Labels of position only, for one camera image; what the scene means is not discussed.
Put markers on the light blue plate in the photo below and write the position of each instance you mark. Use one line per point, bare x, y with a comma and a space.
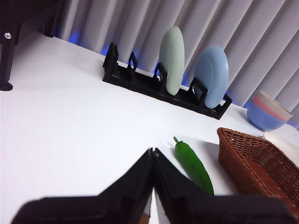
215, 74

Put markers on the pale green plate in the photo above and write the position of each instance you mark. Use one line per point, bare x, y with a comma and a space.
172, 60

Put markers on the pink bowl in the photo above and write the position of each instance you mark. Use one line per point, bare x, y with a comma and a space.
271, 108

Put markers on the cream white plate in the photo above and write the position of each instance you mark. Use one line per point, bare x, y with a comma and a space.
282, 144

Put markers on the blue bowl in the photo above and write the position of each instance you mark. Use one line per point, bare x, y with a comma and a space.
264, 116

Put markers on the beige bowl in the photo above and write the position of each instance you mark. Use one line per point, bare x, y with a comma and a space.
273, 102

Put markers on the black metal shelf frame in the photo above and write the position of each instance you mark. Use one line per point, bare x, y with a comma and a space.
14, 18

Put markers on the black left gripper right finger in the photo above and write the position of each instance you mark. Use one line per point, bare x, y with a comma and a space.
201, 210

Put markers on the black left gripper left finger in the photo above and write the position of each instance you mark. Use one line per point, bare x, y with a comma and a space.
112, 205

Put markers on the black dish rack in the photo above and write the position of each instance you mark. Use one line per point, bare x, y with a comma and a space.
144, 81

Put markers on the grey pleated curtain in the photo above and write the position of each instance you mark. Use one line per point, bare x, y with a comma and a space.
210, 21

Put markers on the brown wicker basket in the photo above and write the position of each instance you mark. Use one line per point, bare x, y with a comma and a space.
254, 163

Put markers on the green cucumber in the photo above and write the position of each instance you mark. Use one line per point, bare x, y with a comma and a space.
194, 163

